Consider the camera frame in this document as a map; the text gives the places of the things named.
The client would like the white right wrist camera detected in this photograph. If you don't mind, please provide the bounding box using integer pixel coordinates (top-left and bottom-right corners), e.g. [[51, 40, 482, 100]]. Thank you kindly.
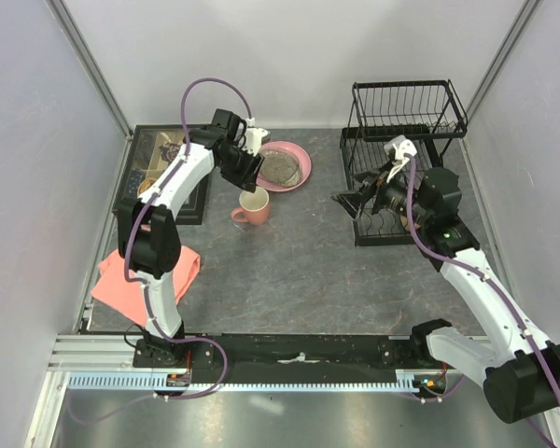
[[384, 135, 417, 183]]

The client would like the pink cloth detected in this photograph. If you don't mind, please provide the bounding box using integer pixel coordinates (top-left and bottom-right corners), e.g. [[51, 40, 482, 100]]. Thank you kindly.
[[91, 246, 201, 326]]

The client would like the slotted cable duct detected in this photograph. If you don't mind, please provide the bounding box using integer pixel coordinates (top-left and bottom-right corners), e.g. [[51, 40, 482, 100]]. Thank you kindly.
[[68, 371, 421, 393]]

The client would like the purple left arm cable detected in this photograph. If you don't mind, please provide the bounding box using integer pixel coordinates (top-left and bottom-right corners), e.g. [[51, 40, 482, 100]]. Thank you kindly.
[[67, 77, 256, 424]]

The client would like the brown patterned bowl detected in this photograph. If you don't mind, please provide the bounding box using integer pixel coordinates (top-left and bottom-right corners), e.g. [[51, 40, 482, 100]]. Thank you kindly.
[[400, 215, 411, 231]]

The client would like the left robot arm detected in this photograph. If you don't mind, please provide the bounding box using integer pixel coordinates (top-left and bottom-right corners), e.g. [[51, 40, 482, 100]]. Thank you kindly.
[[117, 109, 270, 368]]

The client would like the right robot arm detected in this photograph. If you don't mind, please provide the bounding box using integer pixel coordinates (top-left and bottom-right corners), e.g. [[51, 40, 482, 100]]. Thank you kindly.
[[332, 167, 560, 424]]

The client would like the grey glass plate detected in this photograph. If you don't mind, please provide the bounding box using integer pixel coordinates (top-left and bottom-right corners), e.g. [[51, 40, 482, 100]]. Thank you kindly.
[[259, 149, 301, 187]]

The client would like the black framed display box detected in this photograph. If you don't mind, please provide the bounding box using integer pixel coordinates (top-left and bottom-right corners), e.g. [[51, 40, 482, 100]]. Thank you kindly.
[[112, 124, 211, 226]]

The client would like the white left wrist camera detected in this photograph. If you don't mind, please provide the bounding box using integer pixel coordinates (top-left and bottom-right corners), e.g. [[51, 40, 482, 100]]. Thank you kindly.
[[243, 118, 271, 156]]

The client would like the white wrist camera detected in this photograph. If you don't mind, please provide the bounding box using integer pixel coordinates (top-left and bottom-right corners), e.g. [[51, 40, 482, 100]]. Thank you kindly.
[[243, 118, 271, 156], [384, 135, 417, 183]]

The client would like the pink plate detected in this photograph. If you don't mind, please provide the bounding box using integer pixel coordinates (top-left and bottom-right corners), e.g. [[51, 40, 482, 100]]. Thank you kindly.
[[257, 141, 312, 192]]

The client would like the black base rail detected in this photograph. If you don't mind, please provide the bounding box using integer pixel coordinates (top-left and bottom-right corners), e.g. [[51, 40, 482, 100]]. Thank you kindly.
[[133, 333, 455, 385]]

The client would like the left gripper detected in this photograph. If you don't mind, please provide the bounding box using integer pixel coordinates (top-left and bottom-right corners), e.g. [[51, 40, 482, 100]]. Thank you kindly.
[[218, 143, 266, 194]]

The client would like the black wire dish rack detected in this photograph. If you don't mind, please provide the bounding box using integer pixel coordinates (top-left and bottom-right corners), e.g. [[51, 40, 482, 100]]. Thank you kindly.
[[340, 80, 469, 246]]

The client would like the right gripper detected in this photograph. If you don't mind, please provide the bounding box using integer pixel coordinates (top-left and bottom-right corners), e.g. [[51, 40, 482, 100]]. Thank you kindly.
[[332, 159, 432, 226]]

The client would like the pink mug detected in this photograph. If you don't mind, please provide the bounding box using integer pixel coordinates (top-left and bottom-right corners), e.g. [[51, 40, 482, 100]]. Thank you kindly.
[[231, 187, 270, 226]]

